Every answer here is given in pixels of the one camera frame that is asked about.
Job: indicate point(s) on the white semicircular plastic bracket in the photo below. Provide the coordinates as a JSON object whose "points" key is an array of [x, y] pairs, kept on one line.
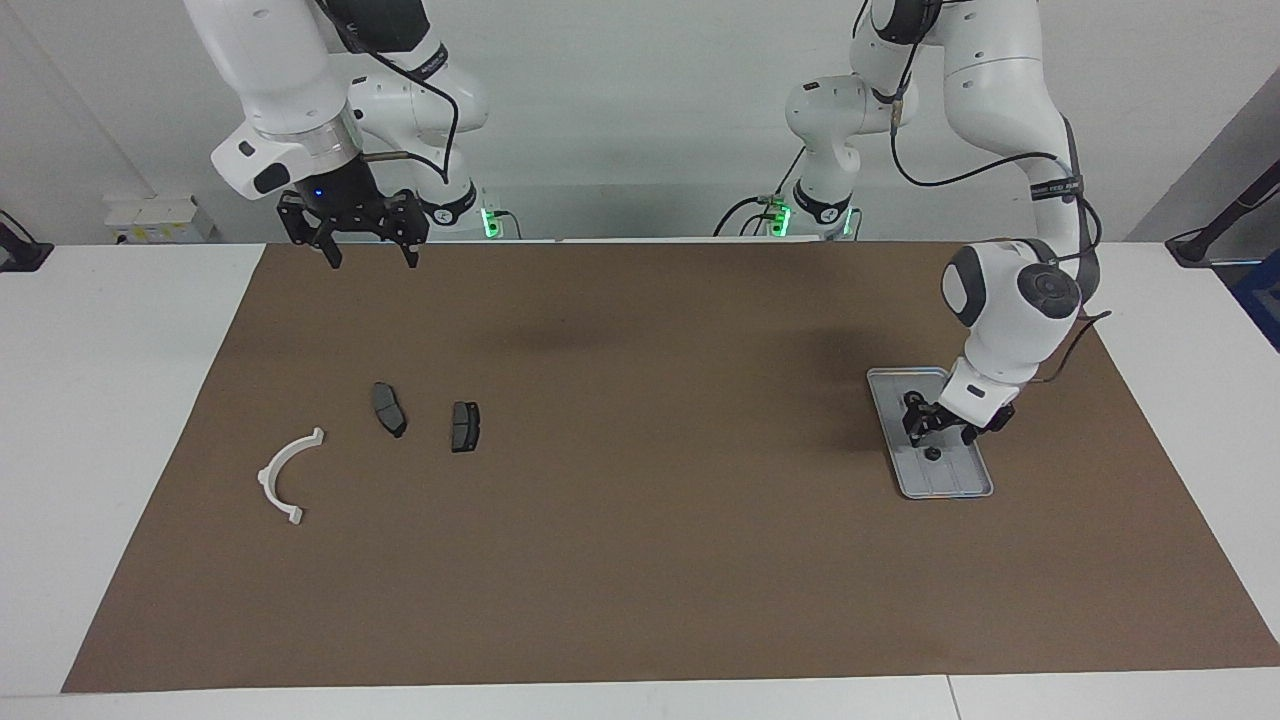
{"points": [[268, 480]]}

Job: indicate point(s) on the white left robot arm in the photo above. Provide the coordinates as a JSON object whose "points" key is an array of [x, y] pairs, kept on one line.
{"points": [[1000, 300]]}

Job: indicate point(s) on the rectangular dark grey brake pad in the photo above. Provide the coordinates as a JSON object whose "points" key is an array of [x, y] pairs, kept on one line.
{"points": [[465, 428]]}

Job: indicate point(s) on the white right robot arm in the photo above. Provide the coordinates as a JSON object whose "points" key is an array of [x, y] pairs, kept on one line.
{"points": [[270, 70]]}

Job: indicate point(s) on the black clamp mount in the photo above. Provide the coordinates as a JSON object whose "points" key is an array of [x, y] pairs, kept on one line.
{"points": [[25, 255]]}

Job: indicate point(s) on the white power strip box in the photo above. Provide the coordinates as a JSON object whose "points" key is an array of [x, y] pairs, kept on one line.
{"points": [[160, 215]]}

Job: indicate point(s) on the brown paper table mat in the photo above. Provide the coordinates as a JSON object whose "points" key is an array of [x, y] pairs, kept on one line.
{"points": [[640, 560]]}

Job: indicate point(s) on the silver metal ribbed tray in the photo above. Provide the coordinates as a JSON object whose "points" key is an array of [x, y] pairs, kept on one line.
{"points": [[935, 480]]}

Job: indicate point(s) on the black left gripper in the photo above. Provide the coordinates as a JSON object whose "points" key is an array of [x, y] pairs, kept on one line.
{"points": [[960, 425]]}

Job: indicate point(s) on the blue box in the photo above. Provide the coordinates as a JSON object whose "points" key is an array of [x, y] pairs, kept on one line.
{"points": [[1265, 300]]}

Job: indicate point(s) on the curved dark grey brake pad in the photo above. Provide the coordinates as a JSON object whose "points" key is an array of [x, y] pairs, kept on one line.
{"points": [[388, 410]]}

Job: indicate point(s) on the black angled stand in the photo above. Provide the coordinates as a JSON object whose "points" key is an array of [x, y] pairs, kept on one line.
{"points": [[1195, 245]]}

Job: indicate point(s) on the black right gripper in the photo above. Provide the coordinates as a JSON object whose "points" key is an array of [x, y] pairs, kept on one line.
{"points": [[355, 205]]}

